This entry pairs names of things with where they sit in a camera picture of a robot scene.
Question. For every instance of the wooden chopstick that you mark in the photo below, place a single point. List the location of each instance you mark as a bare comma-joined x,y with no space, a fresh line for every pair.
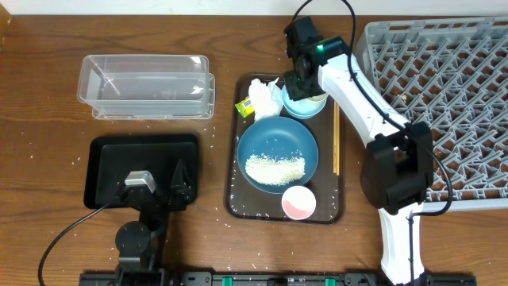
338,129
336,153

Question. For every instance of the cream plastic cup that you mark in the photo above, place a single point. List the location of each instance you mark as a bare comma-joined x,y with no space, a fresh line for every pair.
318,98

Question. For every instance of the small pink dish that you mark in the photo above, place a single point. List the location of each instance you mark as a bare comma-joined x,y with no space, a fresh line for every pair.
298,202

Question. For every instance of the black waste bin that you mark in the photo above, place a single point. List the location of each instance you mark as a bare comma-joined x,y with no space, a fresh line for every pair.
112,158

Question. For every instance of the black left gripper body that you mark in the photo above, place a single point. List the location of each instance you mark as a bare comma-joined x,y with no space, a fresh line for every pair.
157,196

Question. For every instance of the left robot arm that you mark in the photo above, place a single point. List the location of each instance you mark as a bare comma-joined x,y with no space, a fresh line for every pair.
141,243

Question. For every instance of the white napkin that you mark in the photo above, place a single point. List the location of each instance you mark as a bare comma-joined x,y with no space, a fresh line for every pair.
266,98

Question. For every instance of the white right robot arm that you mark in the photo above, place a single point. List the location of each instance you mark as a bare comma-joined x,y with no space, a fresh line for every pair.
396,171

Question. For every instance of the light blue bowl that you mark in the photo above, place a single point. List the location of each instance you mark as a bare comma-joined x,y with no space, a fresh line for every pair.
301,109

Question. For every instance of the pile of white rice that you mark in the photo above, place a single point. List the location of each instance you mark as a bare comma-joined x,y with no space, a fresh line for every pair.
275,172

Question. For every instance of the dark brown serving tray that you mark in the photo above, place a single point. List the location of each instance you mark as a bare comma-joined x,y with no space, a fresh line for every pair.
244,201

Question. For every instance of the grey dishwasher rack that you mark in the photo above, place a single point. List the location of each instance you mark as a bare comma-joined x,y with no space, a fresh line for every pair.
452,75

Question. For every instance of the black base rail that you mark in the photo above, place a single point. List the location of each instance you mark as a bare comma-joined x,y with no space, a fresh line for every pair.
209,279

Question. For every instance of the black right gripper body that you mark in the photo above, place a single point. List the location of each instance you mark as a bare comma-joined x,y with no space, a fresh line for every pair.
300,89

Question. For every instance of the clear plastic bin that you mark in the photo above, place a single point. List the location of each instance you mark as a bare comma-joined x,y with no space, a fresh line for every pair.
147,86

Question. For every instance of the dark blue plate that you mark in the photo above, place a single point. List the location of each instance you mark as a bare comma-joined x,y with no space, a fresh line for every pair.
278,137

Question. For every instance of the yellow green wrapper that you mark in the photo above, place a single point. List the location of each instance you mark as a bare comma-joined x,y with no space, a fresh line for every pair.
245,107

